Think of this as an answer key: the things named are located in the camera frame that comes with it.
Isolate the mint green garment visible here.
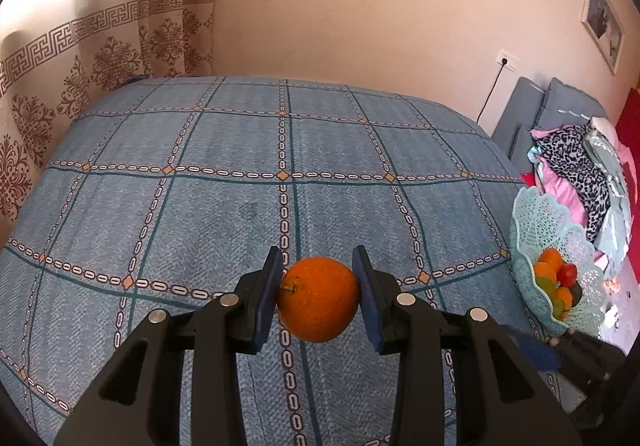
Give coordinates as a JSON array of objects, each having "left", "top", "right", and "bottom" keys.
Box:
[{"left": 584, "top": 131, "right": 632, "bottom": 271}]

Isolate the large round orange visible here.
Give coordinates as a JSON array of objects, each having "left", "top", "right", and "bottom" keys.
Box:
[{"left": 276, "top": 256, "right": 361, "bottom": 343}]

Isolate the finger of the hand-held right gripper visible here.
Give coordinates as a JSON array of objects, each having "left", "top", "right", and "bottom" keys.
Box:
[{"left": 500, "top": 321, "right": 562, "bottom": 373}]

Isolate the blue checked blanket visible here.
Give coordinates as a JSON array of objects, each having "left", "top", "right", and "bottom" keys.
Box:
[{"left": 0, "top": 76, "right": 553, "bottom": 446}]

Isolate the red cloth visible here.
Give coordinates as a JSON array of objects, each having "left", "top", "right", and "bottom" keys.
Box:
[{"left": 614, "top": 88, "right": 640, "bottom": 207}]

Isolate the black cable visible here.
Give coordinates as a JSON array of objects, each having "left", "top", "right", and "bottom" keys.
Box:
[{"left": 476, "top": 66, "right": 504, "bottom": 125}]

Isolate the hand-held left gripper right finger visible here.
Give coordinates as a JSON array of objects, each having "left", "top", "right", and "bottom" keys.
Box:
[{"left": 351, "top": 246, "right": 583, "bottom": 446}]

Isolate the light blue plastic basket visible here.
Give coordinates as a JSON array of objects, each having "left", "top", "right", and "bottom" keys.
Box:
[{"left": 510, "top": 187, "right": 609, "bottom": 338}]

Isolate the patterned beige curtain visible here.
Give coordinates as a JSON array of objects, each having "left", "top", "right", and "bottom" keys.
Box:
[{"left": 0, "top": 0, "right": 219, "bottom": 239}]

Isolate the pink garment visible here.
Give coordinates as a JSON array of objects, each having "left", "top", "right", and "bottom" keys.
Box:
[{"left": 525, "top": 128, "right": 587, "bottom": 227}]

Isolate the grey pillow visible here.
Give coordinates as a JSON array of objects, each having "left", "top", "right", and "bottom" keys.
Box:
[
  {"left": 492, "top": 76, "right": 546, "bottom": 163},
  {"left": 537, "top": 78, "right": 609, "bottom": 133}
]

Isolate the framed wall picture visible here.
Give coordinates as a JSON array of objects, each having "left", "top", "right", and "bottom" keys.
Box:
[{"left": 582, "top": 0, "right": 625, "bottom": 74}]

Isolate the white garment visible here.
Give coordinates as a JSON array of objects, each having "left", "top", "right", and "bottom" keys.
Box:
[{"left": 589, "top": 116, "right": 620, "bottom": 139}]

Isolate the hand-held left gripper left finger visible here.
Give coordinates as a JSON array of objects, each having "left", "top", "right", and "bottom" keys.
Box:
[{"left": 52, "top": 246, "right": 284, "bottom": 446}]

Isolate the leopard print garment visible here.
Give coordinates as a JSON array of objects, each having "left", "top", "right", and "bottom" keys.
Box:
[{"left": 537, "top": 126, "right": 614, "bottom": 243}]

